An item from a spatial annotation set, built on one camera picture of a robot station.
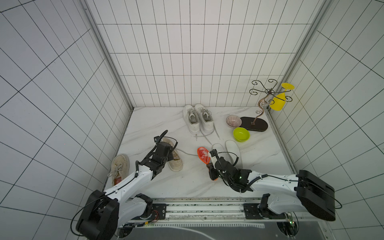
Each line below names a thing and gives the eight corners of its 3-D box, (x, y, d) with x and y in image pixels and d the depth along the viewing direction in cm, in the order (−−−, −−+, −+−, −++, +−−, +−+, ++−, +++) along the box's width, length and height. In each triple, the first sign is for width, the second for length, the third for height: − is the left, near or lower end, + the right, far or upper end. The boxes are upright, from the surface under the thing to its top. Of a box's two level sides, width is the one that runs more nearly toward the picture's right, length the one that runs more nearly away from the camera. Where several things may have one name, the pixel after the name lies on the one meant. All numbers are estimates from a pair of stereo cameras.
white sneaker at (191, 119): (190, 135, 104) (190, 127, 97) (181, 112, 119) (181, 104, 111) (202, 132, 106) (202, 124, 99) (192, 110, 120) (192, 101, 113)
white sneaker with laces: (201, 134, 104) (202, 126, 97) (193, 108, 121) (193, 99, 114) (214, 132, 106) (215, 124, 99) (204, 106, 123) (204, 98, 116)
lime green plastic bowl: (233, 142, 101) (235, 139, 97) (231, 130, 107) (232, 127, 104) (249, 142, 101) (251, 139, 97) (246, 130, 107) (247, 127, 104)
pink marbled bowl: (226, 128, 109) (227, 124, 105) (224, 119, 115) (226, 115, 111) (241, 128, 109) (242, 124, 105) (238, 119, 115) (240, 115, 111)
